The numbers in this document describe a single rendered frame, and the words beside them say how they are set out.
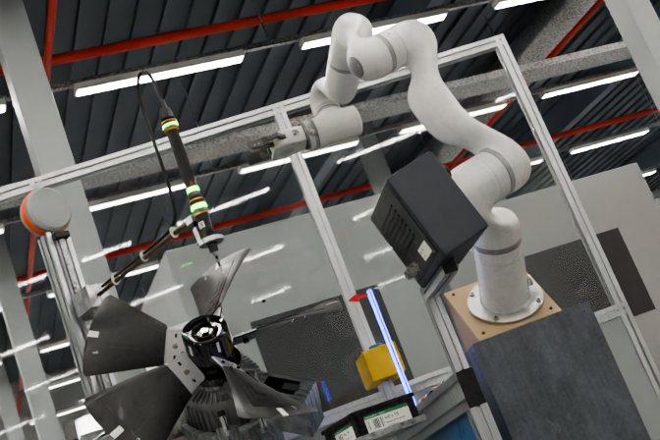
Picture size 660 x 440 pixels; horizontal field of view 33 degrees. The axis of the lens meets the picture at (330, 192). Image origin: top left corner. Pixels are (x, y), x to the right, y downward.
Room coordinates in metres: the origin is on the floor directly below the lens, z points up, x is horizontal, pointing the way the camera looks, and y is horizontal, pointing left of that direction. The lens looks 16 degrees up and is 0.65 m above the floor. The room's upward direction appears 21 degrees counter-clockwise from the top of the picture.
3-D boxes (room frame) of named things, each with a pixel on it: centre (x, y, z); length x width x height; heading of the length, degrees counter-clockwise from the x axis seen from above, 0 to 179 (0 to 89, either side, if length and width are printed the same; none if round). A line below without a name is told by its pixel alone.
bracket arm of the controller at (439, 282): (2.26, -0.14, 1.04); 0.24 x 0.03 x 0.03; 12
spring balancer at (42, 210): (3.30, 0.86, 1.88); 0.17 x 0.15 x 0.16; 102
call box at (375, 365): (3.16, 0.05, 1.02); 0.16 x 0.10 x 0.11; 12
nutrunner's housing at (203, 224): (2.80, 0.34, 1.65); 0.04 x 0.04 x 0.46
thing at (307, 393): (2.84, 0.30, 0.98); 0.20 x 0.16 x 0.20; 12
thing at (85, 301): (3.23, 0.80, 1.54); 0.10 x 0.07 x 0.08; 47
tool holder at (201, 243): (2.81, 0.35, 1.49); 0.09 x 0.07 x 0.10; 47
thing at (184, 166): (2.80, 0.34, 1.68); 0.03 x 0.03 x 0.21
